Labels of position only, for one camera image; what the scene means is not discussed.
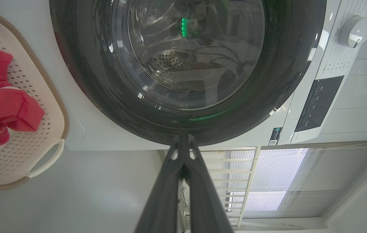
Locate white window blinds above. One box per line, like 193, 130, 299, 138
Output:
243, 142, 367, 219

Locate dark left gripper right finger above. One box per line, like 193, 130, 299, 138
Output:
184, 134, 234, 233

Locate white washer control knob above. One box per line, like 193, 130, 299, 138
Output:
338, 16, 367, 49

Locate black washer display panel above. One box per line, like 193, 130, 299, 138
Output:
295, 75, 345, 132

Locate black washing machine door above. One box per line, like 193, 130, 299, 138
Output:
49, 0, 327, 147

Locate white slatted railing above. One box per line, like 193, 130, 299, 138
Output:
199, 147, 262, 229

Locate white front-load washing machine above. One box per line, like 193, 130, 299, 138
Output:
50, 0, 367, 152

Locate small dark washer sticker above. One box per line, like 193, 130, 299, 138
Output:
268, 127, 283, 146

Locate cream perforated laundry basket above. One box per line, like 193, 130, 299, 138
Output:
0, 7, 70, 192

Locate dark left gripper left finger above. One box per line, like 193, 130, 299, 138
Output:
135, 134, 185, 233

